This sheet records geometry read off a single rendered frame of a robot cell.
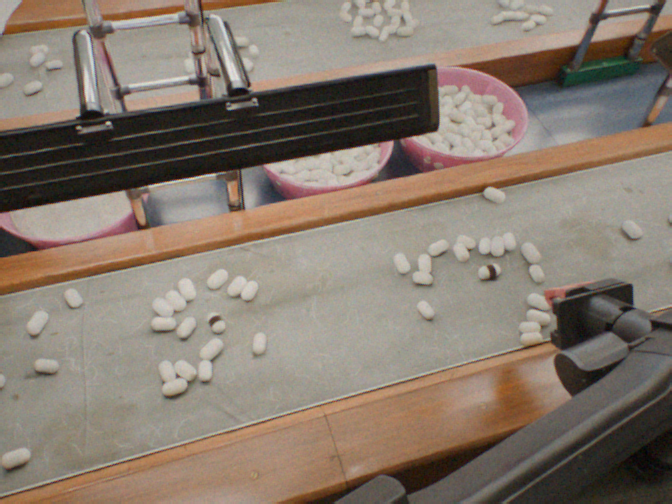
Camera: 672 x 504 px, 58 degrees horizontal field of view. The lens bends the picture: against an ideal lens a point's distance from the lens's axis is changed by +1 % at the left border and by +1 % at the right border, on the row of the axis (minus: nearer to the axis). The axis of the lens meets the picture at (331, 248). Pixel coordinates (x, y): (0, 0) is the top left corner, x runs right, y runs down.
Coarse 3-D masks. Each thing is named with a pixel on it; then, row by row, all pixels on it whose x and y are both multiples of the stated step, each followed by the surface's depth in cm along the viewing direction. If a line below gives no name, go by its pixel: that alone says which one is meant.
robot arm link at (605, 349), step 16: (656, 320) 60; (608, 336) 63; (560, 352) 63; (576, 352) 62; (592, 352) 62; (608, 352) 61; (624, 352) 60; (560, 368) 64; (576, 368) 61; (592, 368) 60; (608, 368) 59; (576, 384) 63; (592, 384) 60
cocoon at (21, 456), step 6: (18, 450) 76; (24, 450) 76; (6, 456) 75; (12, 456) 75; (18, 456) 75; (24, 456) 76; (6, 462) 75; (12, 462) 75; (18, 462) 75; (24, 462) 76
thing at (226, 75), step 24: (216, 24) 70; (72, 48) 68; (96, 48) 72; (216, 48) 68; (96, 72) 65; (216, 72) 79; (240, 72) 66; (96, 96) 62; (216, 96) 82; (144, 192) 92; (144, 216) 96
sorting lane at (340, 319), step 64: (512, 192) 109; (576, 192) 110; (640, 192) 111; (192, 256) 97; (256, 256) 98; (320, 256) 98; (384, 256) 99; (448, 256) 100; (512, 256) 100; (576, 256) 101; (640, 256) 102; (0, 320) 89; (64, 320) 89; (128, 320) 90; (256, 320) 91; (320, 320) 91; (384, 320) 92; (448, 320) 92; (512, 320) 93; (64, 384) 83; (128, 384) 84; (192, 384) 84; (256, 384) 84; (320, 384) 85; (384, 384) 85; (0, 448) 78; (64, 448) 78; (128, 448) 78
